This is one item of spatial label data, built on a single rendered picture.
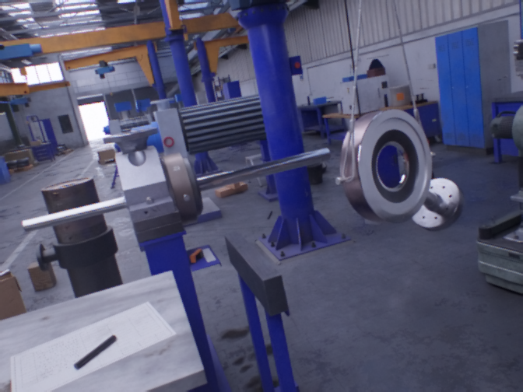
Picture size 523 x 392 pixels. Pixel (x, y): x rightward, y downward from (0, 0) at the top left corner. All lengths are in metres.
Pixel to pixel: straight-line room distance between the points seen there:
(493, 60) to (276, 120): 3.96
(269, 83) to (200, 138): 2.04
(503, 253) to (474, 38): 4.41
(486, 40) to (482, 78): 0.50
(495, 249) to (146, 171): 2.13
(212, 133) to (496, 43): 4.10
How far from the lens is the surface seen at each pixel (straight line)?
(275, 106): 3.97
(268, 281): 1.57
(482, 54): 7.01
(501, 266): 3.13
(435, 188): 1.76
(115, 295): 1.79
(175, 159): 2.24
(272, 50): 3.98
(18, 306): 4.13
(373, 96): 9.10
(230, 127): 5.89
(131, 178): 2.11
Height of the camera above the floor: 1.51
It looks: 14 degrees down
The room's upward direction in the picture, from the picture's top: 11 degrees counter-clockwise
